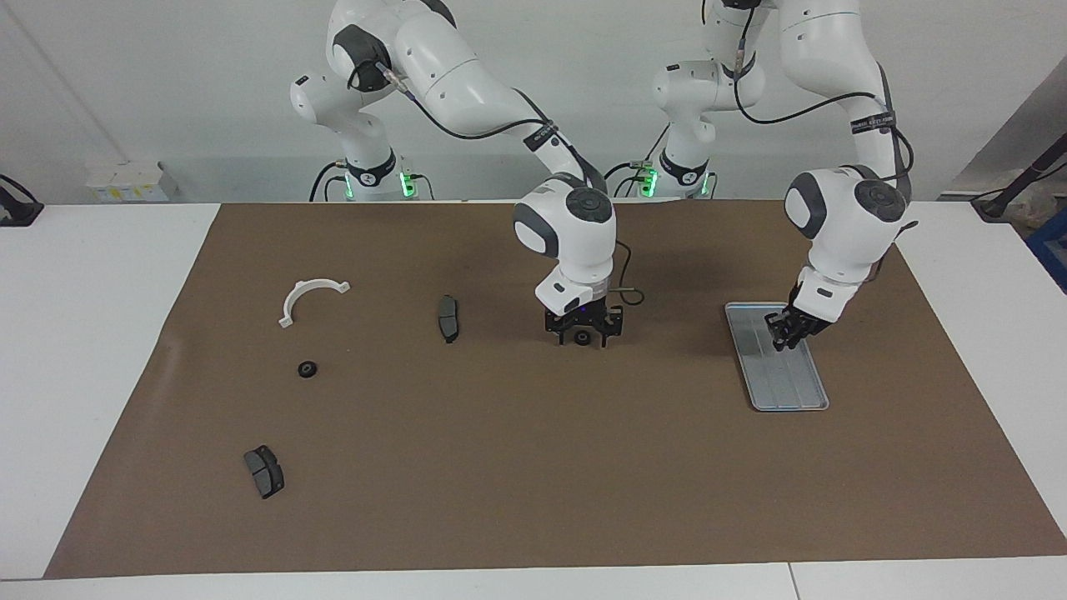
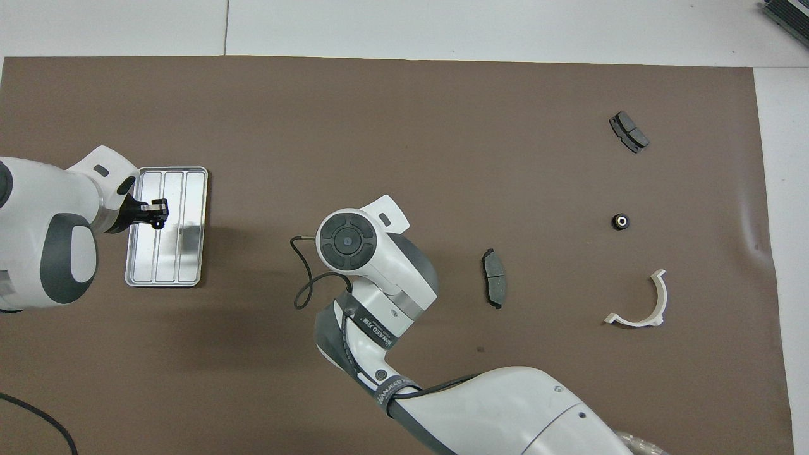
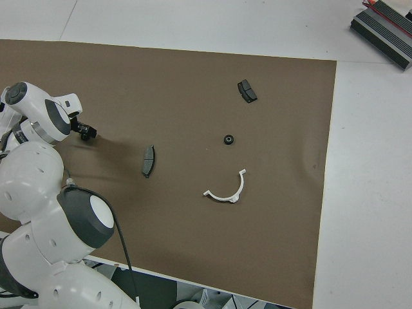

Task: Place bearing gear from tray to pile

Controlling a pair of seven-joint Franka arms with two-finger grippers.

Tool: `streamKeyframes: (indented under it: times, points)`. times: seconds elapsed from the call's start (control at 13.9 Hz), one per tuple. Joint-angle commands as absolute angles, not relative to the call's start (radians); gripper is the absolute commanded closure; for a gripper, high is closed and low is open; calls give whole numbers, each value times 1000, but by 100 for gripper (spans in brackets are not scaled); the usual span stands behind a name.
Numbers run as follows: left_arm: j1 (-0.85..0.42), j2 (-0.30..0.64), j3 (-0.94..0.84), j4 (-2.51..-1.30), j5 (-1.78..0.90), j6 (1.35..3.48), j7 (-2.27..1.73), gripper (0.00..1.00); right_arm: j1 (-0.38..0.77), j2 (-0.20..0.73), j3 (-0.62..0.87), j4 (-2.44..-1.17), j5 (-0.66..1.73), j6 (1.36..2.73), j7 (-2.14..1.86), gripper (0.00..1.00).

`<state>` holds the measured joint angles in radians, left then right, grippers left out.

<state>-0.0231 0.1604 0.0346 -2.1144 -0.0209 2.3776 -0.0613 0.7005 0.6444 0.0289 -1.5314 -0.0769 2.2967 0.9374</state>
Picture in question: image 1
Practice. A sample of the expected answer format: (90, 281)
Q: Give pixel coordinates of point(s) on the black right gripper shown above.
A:
(583, 317)

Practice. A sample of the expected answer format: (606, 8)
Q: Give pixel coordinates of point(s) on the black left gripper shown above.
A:
(809, 315)

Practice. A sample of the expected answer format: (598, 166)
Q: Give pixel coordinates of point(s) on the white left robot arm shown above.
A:
(842, 225)

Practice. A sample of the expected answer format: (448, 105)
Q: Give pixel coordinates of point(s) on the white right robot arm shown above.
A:
(575, 242)

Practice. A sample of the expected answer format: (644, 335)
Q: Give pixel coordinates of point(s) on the silver metal tray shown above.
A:
(788, 383)

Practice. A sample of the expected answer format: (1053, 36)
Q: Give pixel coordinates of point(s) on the long grey brake pad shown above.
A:
(448, 318)

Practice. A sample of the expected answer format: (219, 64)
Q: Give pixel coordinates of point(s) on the brown table mat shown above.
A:
(533, 467)

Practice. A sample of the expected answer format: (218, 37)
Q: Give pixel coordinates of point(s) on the blue crate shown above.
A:
(1052, 250)

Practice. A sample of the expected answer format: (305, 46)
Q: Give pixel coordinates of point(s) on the black stand pole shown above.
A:
(1021, 183)

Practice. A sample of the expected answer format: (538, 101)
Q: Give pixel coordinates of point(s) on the short grey brake pad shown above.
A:
(265, 472)

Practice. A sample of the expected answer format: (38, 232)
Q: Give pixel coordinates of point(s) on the white box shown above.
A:
(125, 183)

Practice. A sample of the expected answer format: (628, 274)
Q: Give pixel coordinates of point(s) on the black table clamp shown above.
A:
(17, 208)

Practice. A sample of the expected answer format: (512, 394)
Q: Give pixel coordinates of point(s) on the white curved plastic bracket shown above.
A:
(302, 292)

